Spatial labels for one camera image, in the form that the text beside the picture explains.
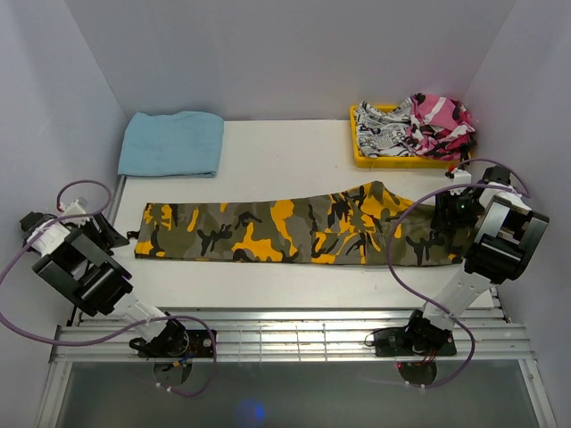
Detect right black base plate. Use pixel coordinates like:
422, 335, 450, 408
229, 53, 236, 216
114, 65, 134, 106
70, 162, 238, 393
364, 327, 457, 358

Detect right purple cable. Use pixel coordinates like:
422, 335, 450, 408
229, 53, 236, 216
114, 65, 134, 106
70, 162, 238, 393
385, 158, 532, 390

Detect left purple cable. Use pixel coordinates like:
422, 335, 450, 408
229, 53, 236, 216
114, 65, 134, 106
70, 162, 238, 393
0, 178, 219, 398

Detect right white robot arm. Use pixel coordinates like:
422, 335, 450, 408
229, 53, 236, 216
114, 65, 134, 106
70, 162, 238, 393
402, 165, 549, 355

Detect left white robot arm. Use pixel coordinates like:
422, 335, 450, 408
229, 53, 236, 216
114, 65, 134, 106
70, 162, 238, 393
20, 211, 190, 358

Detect yellow camouflage trousers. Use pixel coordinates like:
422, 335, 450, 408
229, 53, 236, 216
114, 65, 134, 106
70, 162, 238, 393
134, 181, 468, 267

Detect purple cable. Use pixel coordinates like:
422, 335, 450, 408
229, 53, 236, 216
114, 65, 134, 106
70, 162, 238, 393
385, 158, 532, 390
0, 178, 219, 398

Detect folded light blue cloth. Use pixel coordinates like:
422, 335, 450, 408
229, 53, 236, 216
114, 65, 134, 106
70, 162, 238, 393
118, 111, 224, 177

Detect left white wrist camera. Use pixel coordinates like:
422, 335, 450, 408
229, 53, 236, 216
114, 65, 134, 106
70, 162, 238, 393
56, 197, 90, 218

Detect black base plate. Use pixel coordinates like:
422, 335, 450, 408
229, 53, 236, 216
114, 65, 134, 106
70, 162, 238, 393
128, 329, 218, 358
364, 327, 457, 358

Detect pink camouflage trousers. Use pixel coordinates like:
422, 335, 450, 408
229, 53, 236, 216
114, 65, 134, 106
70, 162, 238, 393
404, 93, 476, 161

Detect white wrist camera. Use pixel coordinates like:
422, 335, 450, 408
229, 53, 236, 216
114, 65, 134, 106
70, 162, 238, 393
56, 197, 90, 218
445, 166, 472, 196

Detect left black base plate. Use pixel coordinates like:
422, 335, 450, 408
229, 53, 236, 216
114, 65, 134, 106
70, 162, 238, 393
128, 329, 218, 358

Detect aluminium mounting rail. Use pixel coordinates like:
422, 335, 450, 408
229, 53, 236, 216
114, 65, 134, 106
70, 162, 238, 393
48, 309, 536, 363

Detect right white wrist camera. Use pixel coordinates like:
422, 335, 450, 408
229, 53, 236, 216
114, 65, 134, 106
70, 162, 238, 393
445, 166, 472, 196

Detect yellow plastic tray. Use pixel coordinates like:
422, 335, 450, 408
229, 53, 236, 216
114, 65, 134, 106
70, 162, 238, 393
349, 104, 459, 169

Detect newspaper print trousers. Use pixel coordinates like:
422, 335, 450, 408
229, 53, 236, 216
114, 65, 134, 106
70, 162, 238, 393
353, 97, 412, 159

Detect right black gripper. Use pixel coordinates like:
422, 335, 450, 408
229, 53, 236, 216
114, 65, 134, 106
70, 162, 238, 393
430, 190, 484, 229

